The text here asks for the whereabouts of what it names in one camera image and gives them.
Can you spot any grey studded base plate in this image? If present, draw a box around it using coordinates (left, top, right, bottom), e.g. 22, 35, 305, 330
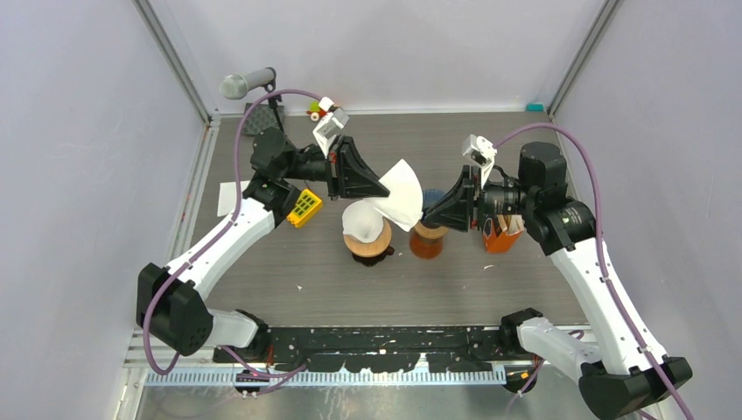
241, 103, 285, 137

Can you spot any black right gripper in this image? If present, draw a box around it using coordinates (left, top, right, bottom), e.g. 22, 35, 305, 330
425, 164, 536, 231

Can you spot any orange coffee filter box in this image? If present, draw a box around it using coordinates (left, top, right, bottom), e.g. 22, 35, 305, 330
482, 214, 525, 254

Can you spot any amber glass carafe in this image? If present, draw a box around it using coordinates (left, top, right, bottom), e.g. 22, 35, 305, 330
409, 233, 444, 259

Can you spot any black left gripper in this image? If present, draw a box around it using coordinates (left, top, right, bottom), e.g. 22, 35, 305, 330
281, 134, 390, 201

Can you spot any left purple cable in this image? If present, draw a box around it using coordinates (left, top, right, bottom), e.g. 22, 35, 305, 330
141, 88, 326, 378

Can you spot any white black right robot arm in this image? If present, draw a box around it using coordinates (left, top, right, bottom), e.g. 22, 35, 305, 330
423, 135, 692, 419

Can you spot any small wooden ring holder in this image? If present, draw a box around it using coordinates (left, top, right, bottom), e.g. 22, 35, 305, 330
413, 222, 449, 241

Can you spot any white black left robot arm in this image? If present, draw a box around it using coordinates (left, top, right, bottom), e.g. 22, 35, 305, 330
136, 128, 389, 362

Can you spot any grey microphone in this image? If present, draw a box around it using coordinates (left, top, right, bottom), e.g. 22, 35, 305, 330
219, 67, 277, 101

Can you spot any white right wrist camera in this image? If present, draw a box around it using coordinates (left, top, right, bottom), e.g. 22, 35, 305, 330
461, 134, 498, 188

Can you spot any yellow green toy brick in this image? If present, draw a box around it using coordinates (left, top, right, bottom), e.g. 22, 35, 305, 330
286, 188, 324, 228

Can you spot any white paper coffee filter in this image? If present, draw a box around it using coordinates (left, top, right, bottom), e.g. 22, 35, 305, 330
341, 200, 384, 243

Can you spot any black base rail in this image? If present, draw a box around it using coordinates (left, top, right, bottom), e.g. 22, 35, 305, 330
234, 325, 540, 374

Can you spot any large wooden ring holder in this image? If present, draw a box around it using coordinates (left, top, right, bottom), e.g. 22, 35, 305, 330
343, 220, 392, 257

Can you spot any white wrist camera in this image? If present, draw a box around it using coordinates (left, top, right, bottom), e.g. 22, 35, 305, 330
461, 134, 498, 188
312, 96, 349, 158

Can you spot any dark brown dripper cup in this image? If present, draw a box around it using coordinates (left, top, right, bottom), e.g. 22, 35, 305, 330
352, 246, 395, 267

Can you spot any white paper sheet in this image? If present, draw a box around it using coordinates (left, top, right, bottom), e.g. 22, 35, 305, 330
216, 180, 249, 217

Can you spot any teal block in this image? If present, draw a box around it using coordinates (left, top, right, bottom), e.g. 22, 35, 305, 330
525, 103, 545, 112

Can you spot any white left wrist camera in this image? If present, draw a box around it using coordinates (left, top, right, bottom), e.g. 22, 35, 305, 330
312, 96, 349, 158

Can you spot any toy brick car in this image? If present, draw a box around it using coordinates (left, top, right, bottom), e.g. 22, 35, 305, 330
305, 98, 340, 123

